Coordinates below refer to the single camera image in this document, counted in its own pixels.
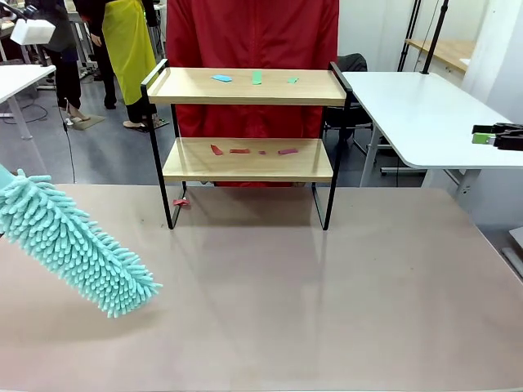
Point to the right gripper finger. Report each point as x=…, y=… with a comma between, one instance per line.
x=482, y=139
x=502, y=129

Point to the thick black stand pole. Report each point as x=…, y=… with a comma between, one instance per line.
x=435, y=36

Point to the small green paper scrap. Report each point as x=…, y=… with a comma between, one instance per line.
x=292, y=80

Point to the grey floor mat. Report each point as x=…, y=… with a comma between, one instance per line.
x=88, y=122

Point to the white foam box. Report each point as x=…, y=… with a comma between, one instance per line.
x=32, y=32

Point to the person in red jacket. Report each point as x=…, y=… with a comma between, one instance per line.
x=253, y=36

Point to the person in dark clothes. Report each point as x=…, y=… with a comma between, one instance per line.
x=65, y=81

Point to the red paper strip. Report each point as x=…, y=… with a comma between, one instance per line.
x=239, y=151

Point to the wooden desk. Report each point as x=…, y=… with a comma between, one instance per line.
x=449, y=51

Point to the crumpled red paper scrap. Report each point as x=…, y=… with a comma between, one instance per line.
x=185, y=203

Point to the black chair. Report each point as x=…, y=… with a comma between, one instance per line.
x=353, y=63

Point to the red pointed paper scrap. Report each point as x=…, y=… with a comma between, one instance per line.
x=216, y=150

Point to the two-tier wooden metal shelf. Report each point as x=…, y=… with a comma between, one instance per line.
x=163, y=192

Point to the person in yellow apron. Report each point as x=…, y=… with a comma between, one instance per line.
x=126, y=49

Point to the grey metal workbench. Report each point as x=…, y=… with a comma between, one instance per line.
x=83, y=49

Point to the wooden shelf board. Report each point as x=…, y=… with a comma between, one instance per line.
x=245, y=93
x=245, y=168

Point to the thin black tripod stand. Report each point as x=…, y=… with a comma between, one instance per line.
x=408, y=36

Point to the white side table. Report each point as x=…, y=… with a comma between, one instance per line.
x=20, y=77

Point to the grey metal frame piece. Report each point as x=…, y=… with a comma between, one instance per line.
x=517, y=236

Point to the teal microfiber duster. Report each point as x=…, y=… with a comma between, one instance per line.
x=73, y=245

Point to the green paper strip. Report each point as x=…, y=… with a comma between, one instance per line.
x=256, y=78

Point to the magenta paper strip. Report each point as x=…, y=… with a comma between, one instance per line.
x=288, y=151

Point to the blue paper scrap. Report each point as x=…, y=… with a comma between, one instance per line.
x=220, y=78

